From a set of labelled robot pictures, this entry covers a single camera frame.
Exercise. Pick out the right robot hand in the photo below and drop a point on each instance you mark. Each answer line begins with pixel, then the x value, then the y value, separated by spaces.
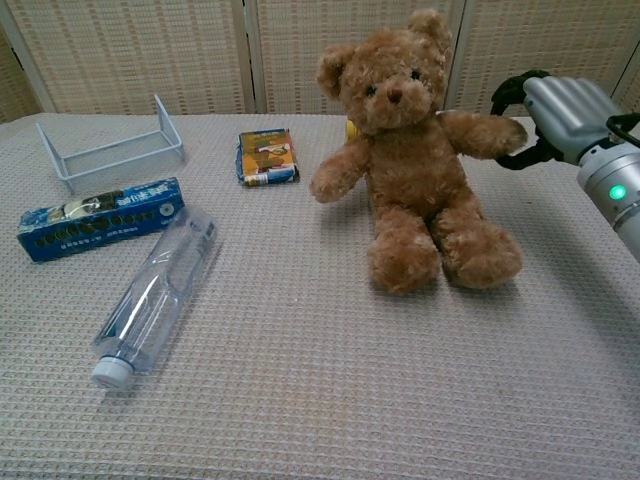
pixel 567 115

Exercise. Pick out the brown teddy bear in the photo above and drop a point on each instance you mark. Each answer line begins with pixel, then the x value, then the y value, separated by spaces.
pixel 415 185

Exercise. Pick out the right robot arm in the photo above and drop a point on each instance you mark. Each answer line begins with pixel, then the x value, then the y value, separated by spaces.
pixel 612 185

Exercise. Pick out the orange blue snack box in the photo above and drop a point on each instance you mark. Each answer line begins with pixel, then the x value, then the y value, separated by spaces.
pixel 267 157

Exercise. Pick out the beige woven tablecloth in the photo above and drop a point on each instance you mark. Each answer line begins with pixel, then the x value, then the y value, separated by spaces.
pixel 300 350

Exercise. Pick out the woven folding screen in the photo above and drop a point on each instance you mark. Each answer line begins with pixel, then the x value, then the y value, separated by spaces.
pixel 200 55

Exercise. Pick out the clear plastic water bottle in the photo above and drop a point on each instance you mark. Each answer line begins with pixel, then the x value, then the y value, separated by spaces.
pixel 160 295

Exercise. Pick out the blue cookie box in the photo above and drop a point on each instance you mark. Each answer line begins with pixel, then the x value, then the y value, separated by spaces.
pixel 100 220

